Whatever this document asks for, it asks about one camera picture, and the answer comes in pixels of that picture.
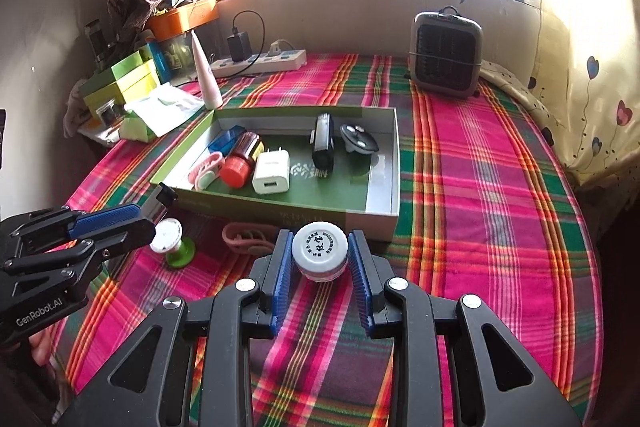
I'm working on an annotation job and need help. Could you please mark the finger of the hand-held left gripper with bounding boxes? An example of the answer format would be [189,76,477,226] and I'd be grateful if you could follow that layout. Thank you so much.
[2,219,158,278]
[9,202,146,254]

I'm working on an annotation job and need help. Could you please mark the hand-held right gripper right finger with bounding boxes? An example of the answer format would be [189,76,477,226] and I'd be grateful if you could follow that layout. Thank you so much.
[347,229,583,427]

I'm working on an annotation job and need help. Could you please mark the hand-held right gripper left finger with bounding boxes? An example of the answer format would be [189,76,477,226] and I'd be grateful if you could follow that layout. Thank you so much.
[57,229,293,427]

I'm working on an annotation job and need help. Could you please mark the white round jar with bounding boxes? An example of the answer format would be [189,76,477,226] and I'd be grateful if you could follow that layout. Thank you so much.
[292,222,349,283]

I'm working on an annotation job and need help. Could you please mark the green cardboard box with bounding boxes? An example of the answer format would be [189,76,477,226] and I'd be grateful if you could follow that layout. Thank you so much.
[150,104,401,244]

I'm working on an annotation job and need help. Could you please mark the pink strap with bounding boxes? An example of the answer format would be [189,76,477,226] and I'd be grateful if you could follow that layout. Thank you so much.
[189,152,224,192]
[222,222,281,258]

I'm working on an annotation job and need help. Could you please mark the white usb charger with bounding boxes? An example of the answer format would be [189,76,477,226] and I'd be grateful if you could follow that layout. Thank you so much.
[252,147,291,194]

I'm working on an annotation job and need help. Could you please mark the brown bottle red cap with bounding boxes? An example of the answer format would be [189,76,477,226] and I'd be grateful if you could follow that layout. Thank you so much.
[220,132,264,187]

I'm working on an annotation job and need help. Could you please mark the black handheld light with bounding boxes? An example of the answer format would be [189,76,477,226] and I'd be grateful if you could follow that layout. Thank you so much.
[311,113,335,173]

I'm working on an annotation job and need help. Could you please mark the person's left hand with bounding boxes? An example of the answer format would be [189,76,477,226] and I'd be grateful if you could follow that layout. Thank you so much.
[30,332,53,367]

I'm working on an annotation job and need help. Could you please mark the green and white spool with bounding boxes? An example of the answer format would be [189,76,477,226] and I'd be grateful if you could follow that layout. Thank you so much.
[150,218,197,270]

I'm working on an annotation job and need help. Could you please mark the blue translucent usb device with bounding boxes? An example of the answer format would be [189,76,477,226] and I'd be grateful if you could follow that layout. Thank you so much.
[209,130,246,158]

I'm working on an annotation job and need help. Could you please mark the plaid blanket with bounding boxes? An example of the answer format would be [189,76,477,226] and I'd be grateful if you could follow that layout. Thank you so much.
[50,52,601,427]

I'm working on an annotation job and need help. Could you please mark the grey round remote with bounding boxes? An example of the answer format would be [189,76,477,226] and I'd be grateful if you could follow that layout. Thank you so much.
[340,122,381,155]

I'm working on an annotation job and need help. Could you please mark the stack of green boxes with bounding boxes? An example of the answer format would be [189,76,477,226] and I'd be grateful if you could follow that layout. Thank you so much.
[81,50,161,128]

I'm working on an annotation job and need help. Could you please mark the blue box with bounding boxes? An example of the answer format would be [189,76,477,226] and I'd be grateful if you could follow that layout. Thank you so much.
[150,42,173,83]

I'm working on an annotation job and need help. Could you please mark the pink cone bottle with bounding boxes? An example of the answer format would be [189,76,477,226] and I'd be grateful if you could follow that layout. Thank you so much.
[191,30,223,110]

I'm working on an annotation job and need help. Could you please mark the orange plastic container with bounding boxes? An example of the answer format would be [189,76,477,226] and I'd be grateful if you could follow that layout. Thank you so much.
[146,0,220,40]

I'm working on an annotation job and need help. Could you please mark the white power strip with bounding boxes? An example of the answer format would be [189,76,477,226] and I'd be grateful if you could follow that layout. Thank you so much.
[210,48,307,78]

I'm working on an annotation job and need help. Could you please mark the grey portable heater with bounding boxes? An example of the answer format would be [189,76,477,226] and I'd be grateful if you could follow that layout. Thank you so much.
[407,6,483,99]

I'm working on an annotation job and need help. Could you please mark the heart print curtain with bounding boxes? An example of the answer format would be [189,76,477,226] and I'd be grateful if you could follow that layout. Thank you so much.
[477,0,640,188]

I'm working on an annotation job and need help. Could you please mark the black charger with cable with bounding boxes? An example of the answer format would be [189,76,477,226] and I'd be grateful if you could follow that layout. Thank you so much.
[227,10,266,63]

